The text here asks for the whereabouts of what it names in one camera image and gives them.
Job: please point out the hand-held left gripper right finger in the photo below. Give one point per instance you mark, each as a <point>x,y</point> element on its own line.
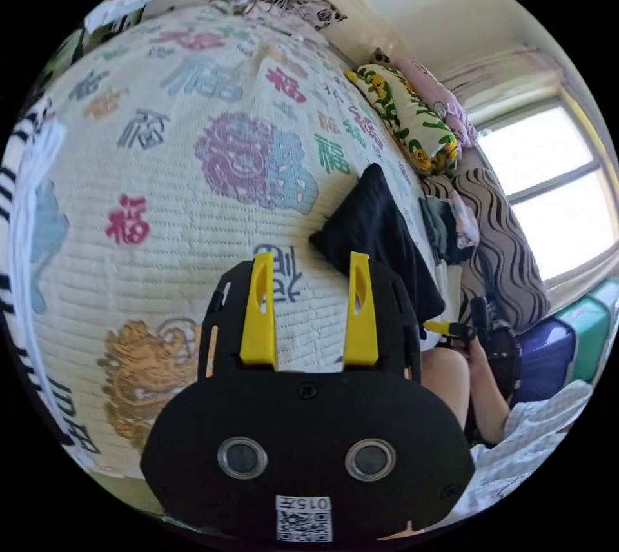
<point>361,334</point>

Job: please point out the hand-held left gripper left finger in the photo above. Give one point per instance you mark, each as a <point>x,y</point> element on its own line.
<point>259,320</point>

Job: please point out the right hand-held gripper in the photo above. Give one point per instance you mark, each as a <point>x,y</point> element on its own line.
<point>503,353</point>

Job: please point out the black lettered short sleeve shirt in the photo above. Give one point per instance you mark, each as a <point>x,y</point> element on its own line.
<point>382,233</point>

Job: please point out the person's right forearm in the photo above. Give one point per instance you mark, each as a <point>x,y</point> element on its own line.
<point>488,407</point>

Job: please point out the person's right hand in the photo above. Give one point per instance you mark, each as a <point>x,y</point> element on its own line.
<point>476,351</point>

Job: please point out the pile of clothes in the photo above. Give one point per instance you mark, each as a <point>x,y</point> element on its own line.
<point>447,228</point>

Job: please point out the brown wavy striped cushion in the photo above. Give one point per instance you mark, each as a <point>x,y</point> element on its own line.
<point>508,247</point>

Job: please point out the purple storage bag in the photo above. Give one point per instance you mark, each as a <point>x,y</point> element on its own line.
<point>541,358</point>

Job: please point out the bed with printed quilt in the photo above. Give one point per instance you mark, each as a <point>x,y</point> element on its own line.
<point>184,247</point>

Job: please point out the person's body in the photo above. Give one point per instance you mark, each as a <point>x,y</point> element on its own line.
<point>527,441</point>

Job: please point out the teal storage box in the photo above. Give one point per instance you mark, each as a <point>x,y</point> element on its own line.
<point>592,329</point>

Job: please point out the window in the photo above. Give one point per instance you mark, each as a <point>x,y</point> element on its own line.
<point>556,194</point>

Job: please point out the duck print pillow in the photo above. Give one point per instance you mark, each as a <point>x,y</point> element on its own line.
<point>411,116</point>

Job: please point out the pink pillow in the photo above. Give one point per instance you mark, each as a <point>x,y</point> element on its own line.
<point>447,97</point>

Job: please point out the black and white striped garment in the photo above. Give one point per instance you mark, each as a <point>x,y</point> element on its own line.
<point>19,184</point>

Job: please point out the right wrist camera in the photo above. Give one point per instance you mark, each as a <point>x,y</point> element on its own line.
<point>479,312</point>

